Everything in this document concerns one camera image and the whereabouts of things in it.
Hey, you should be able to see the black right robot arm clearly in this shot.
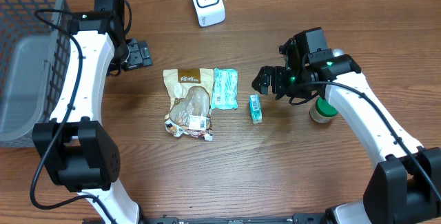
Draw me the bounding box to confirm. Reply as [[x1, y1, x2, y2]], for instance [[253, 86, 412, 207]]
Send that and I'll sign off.
[[252, 27, 440, 223]]

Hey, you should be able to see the teal white tissue packet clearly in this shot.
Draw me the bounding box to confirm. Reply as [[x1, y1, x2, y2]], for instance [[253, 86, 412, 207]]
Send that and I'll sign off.
[[249, 94, 263, 124]]

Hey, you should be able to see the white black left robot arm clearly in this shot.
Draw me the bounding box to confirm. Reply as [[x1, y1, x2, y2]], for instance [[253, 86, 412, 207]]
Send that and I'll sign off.
[[30, 0, 152, 223]]

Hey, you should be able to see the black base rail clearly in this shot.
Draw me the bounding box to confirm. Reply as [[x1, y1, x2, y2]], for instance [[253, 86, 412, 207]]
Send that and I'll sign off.
[[140, 213, 334, 224]]

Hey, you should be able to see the green lid white jar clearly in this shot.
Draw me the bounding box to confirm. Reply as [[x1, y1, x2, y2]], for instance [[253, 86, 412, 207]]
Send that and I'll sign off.
[[309, 97, 338, 123]]

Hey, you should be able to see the grey plastic mesh basket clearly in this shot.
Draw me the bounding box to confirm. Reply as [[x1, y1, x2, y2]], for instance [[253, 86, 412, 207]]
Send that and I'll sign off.
[[1, 0, 70, 147]]

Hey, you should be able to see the white barcode scanner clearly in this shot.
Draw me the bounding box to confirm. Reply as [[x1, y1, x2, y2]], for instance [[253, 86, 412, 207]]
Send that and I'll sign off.
[[192, 0, 226, 28]]

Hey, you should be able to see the yellow liquid bottle silver cap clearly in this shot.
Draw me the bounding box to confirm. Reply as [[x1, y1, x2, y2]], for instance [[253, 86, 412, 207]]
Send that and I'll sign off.
[[332, 48, 345, 57]]

